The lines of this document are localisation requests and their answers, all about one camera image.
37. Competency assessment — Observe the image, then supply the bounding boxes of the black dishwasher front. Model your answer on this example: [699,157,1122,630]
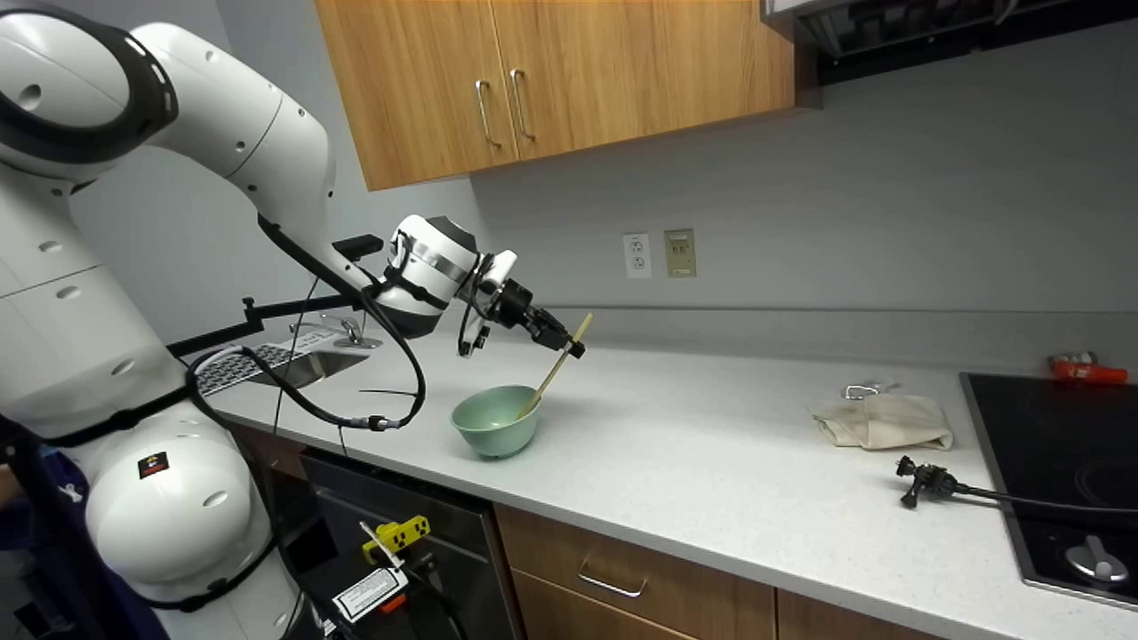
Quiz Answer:
[298,455,526,640]

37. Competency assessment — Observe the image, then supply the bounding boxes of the dark range hood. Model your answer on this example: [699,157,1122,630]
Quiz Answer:
[762,0,1138,87]

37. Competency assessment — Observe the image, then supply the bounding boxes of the dark blue fabric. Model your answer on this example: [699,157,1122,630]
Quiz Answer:
[0,424,172,640]

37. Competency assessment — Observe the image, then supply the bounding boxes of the metal drawer handle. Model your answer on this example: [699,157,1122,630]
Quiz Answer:
[577,569,653,599]

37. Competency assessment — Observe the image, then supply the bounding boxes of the wooden base cabinet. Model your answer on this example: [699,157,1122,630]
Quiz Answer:
[494,507,939,640]

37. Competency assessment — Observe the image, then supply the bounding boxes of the small white plastic piece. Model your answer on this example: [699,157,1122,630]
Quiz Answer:
[836,378,903,404]

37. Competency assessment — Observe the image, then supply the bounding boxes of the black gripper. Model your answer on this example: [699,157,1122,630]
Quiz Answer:
[487,278,592,361]

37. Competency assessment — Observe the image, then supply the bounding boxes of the mint green bowl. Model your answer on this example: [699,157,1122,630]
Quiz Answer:
[449,380,548,462]

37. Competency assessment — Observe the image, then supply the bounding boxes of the yellow black clamp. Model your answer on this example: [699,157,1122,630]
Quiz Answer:
[353,513,433,569]

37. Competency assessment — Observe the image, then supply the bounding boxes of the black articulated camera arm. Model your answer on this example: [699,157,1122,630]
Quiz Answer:
[163,232,387,360]

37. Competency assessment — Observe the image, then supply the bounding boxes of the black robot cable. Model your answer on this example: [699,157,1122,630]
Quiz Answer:
[183,214,431,435]

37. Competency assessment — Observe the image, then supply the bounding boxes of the black stereo camera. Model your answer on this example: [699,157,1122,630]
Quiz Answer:
[331,232,387,263]

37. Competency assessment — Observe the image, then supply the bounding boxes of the silver stove knob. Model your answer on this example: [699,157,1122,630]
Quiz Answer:
[1065,532,1133,588]

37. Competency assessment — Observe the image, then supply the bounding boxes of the small red object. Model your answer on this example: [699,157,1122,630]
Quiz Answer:
[1045,349,1133,386]

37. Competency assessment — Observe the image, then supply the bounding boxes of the black glass stovetop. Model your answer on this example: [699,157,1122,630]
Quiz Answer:
[957,368,1138,614]

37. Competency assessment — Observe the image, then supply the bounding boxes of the wooden wall cabinet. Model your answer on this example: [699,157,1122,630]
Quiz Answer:
[315,0,798,191]

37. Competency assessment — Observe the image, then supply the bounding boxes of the metal cabinet door handle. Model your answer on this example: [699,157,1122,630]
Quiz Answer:
[472,76,509,157]
[509,65,541,149]

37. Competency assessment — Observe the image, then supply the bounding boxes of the beige crumpled cloth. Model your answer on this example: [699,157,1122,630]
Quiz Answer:
[813,386,957,455]

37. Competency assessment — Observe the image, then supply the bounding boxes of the white wall power outlet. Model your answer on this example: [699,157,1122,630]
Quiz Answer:
[623,232,656,284]

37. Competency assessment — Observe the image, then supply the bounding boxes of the white red handheld device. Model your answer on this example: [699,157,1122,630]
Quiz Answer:
[331,564,412,627]

